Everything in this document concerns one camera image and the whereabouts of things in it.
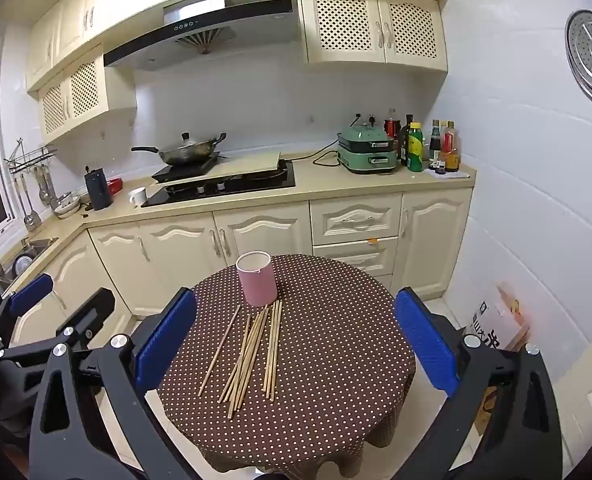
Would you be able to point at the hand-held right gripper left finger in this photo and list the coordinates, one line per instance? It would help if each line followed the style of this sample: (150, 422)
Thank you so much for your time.
(166, 340)

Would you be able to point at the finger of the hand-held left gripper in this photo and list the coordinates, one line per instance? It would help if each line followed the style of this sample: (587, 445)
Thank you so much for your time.
(31, 294)
(93, 310)

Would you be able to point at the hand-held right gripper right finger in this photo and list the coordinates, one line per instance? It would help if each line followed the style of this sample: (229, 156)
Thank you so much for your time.
(426, 345)

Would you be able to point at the bunch of wooden chopsticks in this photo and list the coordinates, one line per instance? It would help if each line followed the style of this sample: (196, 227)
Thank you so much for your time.
(246, 365)

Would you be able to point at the pink cylindrical cup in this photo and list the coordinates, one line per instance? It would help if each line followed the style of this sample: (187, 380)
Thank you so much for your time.
(258, 282)

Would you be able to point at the steel kitchen sink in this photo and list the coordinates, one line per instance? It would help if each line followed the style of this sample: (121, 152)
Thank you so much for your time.
(31, 257)

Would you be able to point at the hanging steel ladle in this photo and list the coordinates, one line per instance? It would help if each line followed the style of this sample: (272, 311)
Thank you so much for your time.
(30, 217)

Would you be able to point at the printed cardboard box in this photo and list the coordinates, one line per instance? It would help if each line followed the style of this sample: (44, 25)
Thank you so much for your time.
(498, 317)

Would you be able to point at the cream kitchen base cabinet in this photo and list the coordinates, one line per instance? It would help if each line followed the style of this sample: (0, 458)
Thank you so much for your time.
(186, 255)

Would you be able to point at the stack of steel bowls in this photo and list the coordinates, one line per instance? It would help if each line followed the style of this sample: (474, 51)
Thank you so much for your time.
(67, 206)

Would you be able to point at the hanging steel skimmer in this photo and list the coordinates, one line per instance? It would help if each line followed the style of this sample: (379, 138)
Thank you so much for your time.
(45, 192)

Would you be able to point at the cream carved drawer front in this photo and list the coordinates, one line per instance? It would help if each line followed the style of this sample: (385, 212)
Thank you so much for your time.
(356, 257)
(356, 217)

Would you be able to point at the black rectangular canister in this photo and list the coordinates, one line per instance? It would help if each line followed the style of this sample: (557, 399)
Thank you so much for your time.
(98, 190)

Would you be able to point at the white mug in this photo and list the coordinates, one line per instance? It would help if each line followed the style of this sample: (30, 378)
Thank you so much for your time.
(138, 196)

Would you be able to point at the red box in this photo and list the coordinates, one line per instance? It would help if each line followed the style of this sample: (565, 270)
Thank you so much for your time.
(115, 186)

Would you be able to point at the black induction cooker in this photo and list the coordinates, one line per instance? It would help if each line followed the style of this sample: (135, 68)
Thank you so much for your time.
(176, 172)

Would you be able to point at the black glass gas hob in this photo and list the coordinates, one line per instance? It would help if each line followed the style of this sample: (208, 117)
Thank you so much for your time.
(256, 185)

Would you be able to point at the cream cutting board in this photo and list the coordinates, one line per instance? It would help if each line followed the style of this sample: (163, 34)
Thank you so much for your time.
(246, 165)

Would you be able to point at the green bottle with yellow cap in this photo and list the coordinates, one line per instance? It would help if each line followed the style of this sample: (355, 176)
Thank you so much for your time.
(415, 150)

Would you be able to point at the beige stone countertop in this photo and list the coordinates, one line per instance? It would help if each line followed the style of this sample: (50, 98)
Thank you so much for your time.
(316, 180)

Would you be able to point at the dark soy sauce bottle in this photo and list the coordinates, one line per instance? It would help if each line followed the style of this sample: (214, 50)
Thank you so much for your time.
(435, 142)

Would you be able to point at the green electric grill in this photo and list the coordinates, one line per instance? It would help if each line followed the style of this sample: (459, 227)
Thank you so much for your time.
(368, 150)

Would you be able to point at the dark oil bottle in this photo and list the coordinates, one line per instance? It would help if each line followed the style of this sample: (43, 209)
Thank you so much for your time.
(406, 140)

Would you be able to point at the black glass range hood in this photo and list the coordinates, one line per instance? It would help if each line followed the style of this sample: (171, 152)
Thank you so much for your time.
(201, 25)

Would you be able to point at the cream lattice-door wall cabinet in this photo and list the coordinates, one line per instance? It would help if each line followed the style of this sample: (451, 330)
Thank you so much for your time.
(371, 25)
(76, 95)

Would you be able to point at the wall power socket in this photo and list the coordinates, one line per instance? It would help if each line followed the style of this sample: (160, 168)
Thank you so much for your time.
(365, 119)

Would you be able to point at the cream solid-door wall cabinet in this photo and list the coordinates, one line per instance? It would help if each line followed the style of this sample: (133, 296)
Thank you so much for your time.
(101, 5)

